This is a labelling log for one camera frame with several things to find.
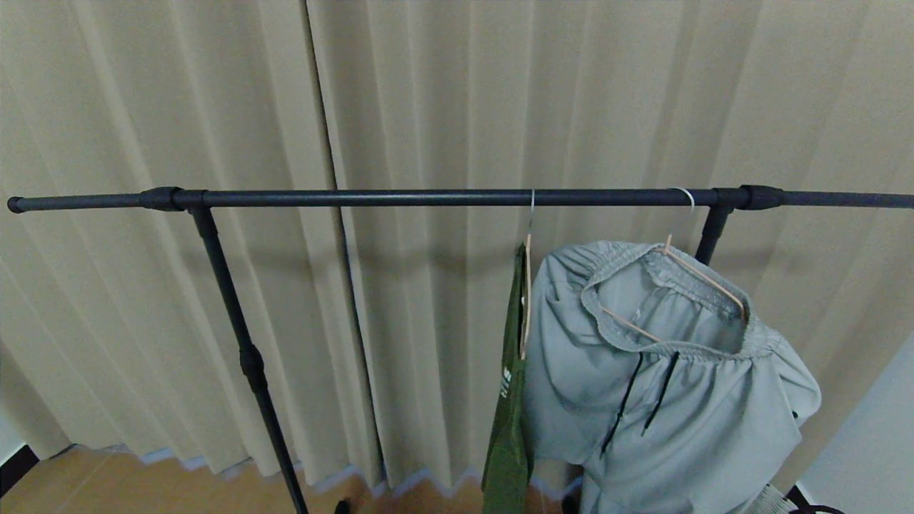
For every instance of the pink clothes hanger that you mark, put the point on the pink clothes hanger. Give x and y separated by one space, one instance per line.
703 277
527 300

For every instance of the green long-sleeved shirt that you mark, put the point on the green long-sleeved shirt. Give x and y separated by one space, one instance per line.
508 442

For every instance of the pale grey shorts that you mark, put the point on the pale grey shorts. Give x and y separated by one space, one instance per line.
700 428

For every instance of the black clothes rack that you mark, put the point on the black clothes rack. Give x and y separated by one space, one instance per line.
428 198

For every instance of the white laundry basket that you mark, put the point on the white laundry basket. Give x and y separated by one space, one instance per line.
775 500

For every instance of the beige curtain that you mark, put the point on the beige curtain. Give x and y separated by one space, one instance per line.
214 93

